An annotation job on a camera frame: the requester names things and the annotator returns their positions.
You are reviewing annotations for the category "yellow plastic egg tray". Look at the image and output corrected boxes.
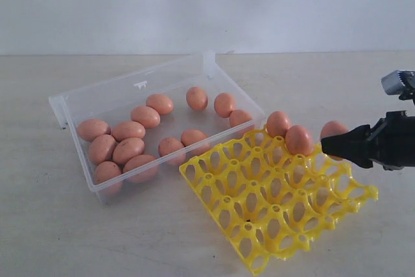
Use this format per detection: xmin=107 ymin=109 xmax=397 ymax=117
xmin=180 ymin=130 xmax=379 ymax=275

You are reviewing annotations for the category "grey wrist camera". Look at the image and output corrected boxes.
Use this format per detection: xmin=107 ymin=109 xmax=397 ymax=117
xmin=381 ymin=70 xmax=414 ymax=101

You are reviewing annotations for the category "brown egg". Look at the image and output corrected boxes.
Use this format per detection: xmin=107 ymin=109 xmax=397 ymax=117
xmin=130 ymin=106 xmax=161 ymax=128
xmin=180 ymin=129 xmax=210 ymax=156
xmin=266 ymin=111 xmax=292 ymax=138
xmin=112 ymin=121 xmax=146 ymax=142
xmin=214 ymin=92 xmax=236 ymax=118
xmin=88 ymin=134 xmax=117 ymax=165
xmin=77 ymin=118 xmax=112 ymax=142
xmin=93 ymin=161 xmax=123 ymax=195
xmin=229 ymin=109 xmax=255 ymax=136
xmin=146 ymin=93 xmax=174 ymax=115
xmin=158 ymin=137 xmax=186 ymax=165
xmin=186 ymin=86 xmax=208 ymax=111
xmin=123 ymin=154 xmax=160 ymax=184
xmin=285 ymin=125 xmax=314 ymax=156
xmin=112 ymin=138 xmax=145 ymax=165
xmin=320 ymin=120 xmax=349 ymax=146

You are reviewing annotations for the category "clear plastic storage box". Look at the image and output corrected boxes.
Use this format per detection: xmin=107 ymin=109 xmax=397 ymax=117
xmin=49 ymin=56 xmax=265 ymax=203

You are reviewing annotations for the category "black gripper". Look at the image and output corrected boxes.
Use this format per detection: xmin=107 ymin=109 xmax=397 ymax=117
xmin=321 ymin=110 xmax=414 ymax=171

